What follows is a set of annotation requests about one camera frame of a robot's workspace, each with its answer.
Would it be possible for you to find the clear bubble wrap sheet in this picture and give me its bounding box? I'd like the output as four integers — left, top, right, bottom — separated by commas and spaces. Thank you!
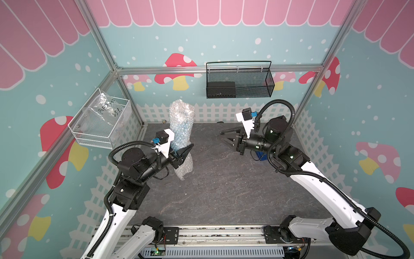
169, 99, 195, 181

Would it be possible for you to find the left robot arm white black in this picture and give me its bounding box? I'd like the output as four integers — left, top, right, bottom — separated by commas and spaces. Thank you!
82, 141, 193, 259

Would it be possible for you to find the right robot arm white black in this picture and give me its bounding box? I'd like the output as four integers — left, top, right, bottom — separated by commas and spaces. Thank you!
220, 99, 410, 259

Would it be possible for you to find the black box in basket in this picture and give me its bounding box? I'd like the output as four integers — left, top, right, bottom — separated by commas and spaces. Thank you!
206, 82, 237, 99

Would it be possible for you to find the clear plastic bag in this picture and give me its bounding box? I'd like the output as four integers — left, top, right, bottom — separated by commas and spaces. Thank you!
85, 92, 124, 127

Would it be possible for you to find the small green circuit board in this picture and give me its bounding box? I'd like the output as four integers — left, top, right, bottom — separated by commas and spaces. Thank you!
150, 248, 166, 257

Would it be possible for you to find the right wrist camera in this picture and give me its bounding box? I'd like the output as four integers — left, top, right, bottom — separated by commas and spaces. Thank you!
236, 107, 257, 139

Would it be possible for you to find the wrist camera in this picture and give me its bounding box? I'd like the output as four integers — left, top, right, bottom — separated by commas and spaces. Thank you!
152, 128, 175, 159
236, 107, 257, 139

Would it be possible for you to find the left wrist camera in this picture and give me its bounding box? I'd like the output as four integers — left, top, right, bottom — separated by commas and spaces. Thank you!
152, 128, 175, 159

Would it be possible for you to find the black wire mesh basket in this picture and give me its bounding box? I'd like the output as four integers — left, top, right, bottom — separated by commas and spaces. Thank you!
205, 60, 275, 98

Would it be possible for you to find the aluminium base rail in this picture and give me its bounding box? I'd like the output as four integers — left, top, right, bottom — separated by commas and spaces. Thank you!
115, 224, 337, 250

